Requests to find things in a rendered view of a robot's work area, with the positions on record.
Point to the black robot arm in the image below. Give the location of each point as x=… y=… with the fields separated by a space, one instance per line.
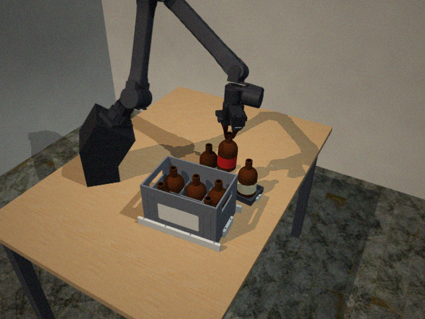
x=133 y=97

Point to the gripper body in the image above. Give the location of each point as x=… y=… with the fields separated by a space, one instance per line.
x=218 y=113

